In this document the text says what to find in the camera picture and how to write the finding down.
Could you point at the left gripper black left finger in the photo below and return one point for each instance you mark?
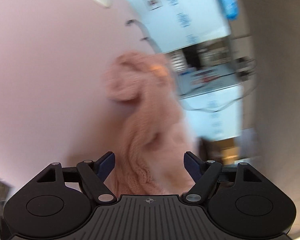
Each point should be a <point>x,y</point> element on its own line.
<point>58,200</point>

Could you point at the small white cardboard box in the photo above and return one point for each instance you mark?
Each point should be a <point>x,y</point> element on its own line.
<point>176,24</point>

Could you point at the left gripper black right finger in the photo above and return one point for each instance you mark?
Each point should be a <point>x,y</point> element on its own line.
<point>239,200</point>

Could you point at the large white cardboard box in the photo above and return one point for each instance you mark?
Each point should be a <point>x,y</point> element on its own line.
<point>215,110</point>

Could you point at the pink knitted sweater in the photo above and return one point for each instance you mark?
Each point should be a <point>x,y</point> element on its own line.
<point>154,138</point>

